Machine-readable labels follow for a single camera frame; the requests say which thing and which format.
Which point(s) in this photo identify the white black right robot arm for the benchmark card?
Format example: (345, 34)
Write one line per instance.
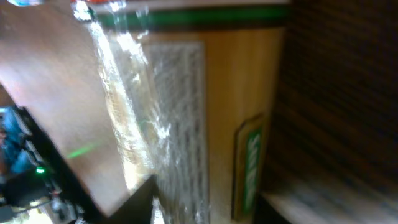
(334, 111)

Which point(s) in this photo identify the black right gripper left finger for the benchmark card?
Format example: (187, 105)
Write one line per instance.
(49, 67)

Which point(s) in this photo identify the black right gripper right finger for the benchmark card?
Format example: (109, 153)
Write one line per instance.
(328, 200)

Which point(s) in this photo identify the orange San Remo pasta pack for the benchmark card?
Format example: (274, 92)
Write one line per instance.
(189, 88)

